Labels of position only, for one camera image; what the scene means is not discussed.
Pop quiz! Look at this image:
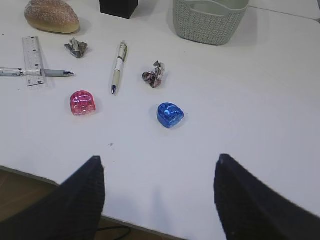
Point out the sugared bread roll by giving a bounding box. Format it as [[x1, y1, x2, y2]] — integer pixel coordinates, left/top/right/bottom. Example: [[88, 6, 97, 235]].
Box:
[[24, 0, 80, 34]]

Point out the blue translucent sharpener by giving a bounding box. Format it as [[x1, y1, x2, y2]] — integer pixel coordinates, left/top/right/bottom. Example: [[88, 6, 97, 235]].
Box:
[[157, 102, 185, 129]]

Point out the clear plastic ruler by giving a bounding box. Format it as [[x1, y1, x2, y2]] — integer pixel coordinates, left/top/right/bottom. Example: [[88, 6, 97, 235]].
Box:
[[22, 36, 46, 87]]

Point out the green woven plastic basket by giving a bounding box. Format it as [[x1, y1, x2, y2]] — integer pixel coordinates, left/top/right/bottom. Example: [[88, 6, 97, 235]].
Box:
[[172, 0, 249, 46]]

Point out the blue clear ballpoint pen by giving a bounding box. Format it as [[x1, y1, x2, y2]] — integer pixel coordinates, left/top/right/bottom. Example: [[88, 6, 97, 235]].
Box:
[[0, 68, 74, 77]]

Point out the black mesh pen holder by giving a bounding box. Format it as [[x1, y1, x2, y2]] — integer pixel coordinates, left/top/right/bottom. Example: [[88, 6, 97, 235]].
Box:
[[99, 0, 139, 19]]

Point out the pink translucent sharpener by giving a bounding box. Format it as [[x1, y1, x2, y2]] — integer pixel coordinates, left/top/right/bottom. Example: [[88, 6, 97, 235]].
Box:
[[70, 90, 96, 116]]

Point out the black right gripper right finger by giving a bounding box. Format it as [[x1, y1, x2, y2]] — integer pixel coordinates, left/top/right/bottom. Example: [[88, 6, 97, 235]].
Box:
[[213, 154, 320, 240]]

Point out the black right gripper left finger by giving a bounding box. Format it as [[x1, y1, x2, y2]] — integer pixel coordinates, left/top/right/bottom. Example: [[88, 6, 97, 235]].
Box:
[[0, 156, 106, 240]]

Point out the beige white ballpoint pen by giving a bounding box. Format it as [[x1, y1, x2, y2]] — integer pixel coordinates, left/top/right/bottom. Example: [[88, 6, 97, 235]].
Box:
[[111, 41, 128, 95]]

